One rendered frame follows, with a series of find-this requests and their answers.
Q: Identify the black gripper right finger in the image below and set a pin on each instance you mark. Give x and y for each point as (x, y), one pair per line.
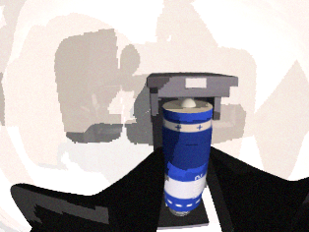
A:
(247, 199)

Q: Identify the grey battery holder with spring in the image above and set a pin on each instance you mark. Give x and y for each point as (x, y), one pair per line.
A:
(165, 87)

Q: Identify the blue and white battery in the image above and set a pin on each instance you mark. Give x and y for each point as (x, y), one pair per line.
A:
(187, 130)

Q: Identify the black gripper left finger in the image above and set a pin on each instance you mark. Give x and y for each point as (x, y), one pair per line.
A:
(130, 205)

